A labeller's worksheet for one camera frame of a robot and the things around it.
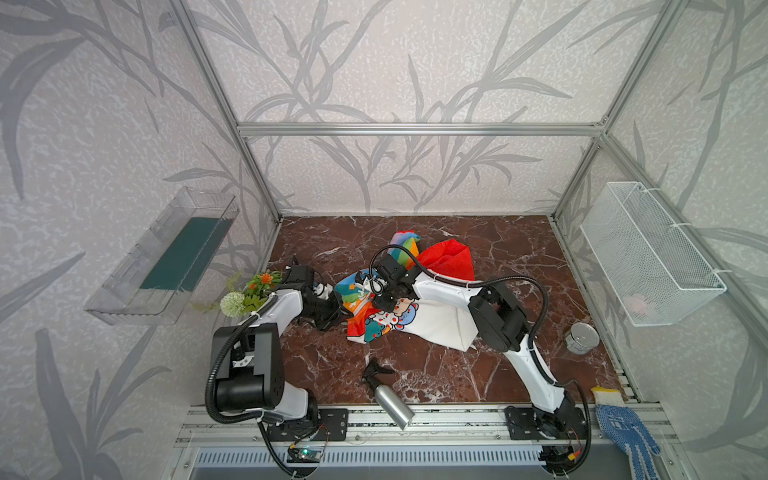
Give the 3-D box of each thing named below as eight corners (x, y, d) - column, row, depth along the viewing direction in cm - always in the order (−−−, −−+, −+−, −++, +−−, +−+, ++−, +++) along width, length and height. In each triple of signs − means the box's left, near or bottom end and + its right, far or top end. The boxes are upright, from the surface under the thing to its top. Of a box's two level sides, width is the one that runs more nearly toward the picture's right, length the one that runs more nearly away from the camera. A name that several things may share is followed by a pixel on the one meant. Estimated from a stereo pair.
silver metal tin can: (567, 355, 87) (576, 347, 82) (558, 331, 92) (567, 322, 87) (593, 355, 87) (604, 347, 82) (583, 331, 92) (593, 322, 87)
